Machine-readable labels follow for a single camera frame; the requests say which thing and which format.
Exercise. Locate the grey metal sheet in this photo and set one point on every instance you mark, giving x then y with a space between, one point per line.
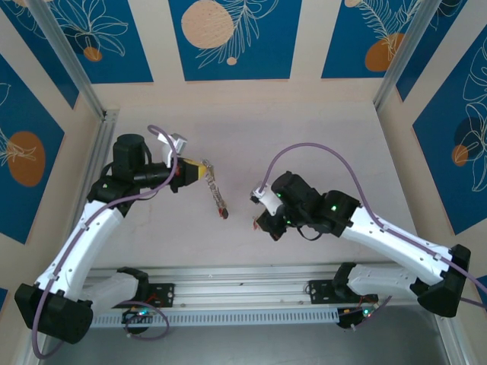
243 348

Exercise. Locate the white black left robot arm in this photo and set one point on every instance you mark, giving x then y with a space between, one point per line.
76 247

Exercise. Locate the metal key holder with rings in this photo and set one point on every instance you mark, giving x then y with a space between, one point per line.
213 186

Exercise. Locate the aluminium frame post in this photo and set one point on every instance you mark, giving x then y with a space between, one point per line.
403 53
68 57
449 346

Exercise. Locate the blue panel with dark circle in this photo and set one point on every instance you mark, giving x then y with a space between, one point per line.
437 152

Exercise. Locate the aluminium side table rail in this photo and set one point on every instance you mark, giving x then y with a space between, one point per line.
100 144

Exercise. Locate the blue panel with orange circle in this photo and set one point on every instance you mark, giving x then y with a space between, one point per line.
342 38

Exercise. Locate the red key tag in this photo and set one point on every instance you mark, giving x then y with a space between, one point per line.
224 213

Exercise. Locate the controller board with LEDs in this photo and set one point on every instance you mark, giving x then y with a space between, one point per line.
137 317
350 317

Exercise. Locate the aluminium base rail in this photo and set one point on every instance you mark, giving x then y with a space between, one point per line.
243 289

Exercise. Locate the blue floral wall panel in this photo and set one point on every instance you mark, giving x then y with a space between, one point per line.
45 57
437 57
114 38

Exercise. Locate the blue panel with orange oval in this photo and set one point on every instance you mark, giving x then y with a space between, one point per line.
23 114

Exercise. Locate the red tagged key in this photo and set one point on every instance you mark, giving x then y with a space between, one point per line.
254 224

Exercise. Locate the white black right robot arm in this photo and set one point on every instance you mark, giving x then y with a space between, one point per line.
399 239

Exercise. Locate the blue panel with peach circle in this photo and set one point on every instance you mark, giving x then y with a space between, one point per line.
266 57

